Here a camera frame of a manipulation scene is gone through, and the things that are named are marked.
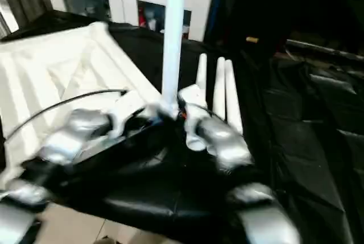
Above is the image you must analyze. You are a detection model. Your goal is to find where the white plastic table top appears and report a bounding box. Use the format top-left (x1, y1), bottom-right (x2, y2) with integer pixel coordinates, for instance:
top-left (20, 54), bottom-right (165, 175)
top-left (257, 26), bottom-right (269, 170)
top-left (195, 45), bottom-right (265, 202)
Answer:
top-left (0, 21), bottom-right (166, 191)

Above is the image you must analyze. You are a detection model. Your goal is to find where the black plastic mat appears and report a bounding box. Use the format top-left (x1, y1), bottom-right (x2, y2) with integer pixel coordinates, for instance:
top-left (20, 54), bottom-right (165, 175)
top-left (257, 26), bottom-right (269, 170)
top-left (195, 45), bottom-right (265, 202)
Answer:
top-left (0, 9), bottom-right (364, 244)

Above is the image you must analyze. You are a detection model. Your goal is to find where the black left camera cable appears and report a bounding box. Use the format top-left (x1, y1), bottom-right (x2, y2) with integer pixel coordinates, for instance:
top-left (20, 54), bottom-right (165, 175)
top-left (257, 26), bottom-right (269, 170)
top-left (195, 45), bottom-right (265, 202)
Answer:
top-left (5, 88), bottom-right (129, 140)

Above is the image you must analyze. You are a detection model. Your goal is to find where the dark metal rail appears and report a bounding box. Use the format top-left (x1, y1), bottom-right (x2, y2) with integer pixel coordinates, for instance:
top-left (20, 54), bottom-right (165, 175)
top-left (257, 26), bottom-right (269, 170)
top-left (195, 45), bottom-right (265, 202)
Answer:
top-left (285, 39), bottom-right (364, 60)

